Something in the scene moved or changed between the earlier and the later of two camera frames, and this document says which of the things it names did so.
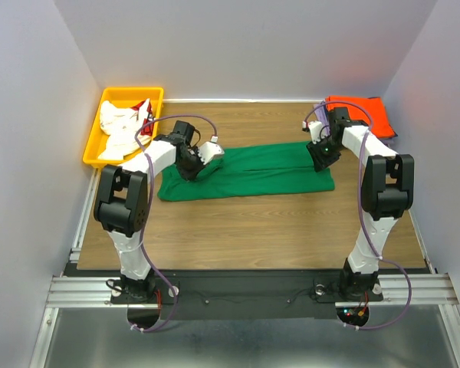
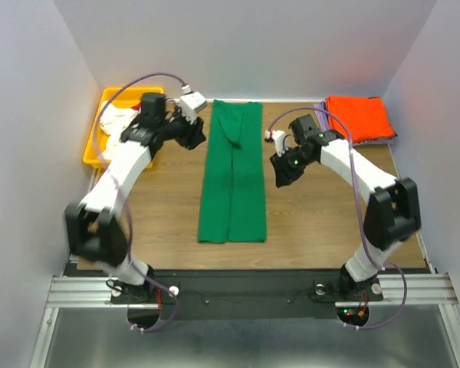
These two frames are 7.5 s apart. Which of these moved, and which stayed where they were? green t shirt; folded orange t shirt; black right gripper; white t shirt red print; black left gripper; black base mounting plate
Moved: green t shirt; black left gripper; black right gripper
Stayed: white t shirt red print; black base mounting plate; folded orange t shirt
